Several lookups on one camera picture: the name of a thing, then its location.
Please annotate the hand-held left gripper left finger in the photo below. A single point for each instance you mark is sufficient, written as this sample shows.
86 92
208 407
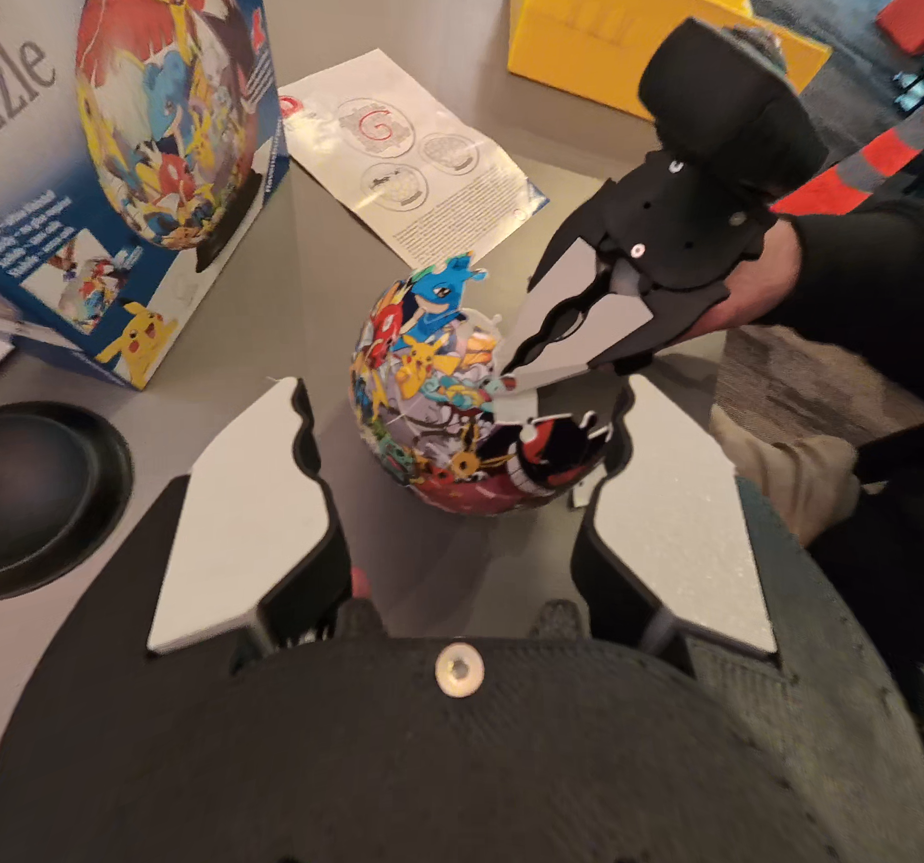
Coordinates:
238 531

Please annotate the person's khaki trousers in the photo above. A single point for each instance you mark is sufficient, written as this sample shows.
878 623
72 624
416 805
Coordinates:
794 473

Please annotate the blue puzzle box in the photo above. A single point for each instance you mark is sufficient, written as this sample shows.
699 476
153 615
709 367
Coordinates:
144 155

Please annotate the black round ball stand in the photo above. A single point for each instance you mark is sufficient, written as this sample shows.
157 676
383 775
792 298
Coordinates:
50 495

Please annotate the person's right forearm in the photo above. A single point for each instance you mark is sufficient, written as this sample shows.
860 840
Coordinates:
866 278

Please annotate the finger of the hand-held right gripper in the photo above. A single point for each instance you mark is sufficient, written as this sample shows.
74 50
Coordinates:
613 332
559 285

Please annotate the colourful puzzle ball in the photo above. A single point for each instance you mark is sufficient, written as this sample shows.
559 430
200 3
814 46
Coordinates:
433 401

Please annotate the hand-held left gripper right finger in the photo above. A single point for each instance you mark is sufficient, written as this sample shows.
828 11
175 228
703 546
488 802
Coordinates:
678 531

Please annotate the person's right hand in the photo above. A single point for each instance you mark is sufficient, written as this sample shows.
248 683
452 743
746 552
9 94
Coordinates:
772 278

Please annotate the white instruction sheet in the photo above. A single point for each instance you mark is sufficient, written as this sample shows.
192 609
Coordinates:
404 148

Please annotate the yellow plastic bin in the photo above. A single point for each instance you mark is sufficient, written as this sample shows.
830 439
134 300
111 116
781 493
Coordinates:
613 18

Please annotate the person's black jacket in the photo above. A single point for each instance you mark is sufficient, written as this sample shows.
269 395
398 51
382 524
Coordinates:
888 560

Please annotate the orange fabric bag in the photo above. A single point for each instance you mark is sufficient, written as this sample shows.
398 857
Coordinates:
902 22

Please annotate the loose puzzle piece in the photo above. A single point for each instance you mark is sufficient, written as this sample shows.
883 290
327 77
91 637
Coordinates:
582 496

